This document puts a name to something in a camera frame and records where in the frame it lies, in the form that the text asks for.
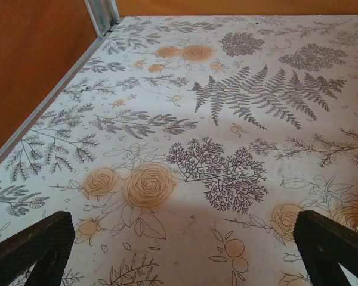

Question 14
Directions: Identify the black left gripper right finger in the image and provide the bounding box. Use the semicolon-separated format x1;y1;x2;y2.
292;209;358;286

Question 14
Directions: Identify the floral print tablecloth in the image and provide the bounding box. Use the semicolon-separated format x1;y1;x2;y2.
0;14;358;286

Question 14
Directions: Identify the aluminium table edge rail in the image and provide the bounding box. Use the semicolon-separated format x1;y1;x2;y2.
0;29;112;177

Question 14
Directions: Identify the aluminium frame post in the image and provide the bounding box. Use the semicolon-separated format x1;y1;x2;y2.
83;0;121;38

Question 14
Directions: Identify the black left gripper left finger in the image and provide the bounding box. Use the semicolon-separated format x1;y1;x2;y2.
0;210;75;286

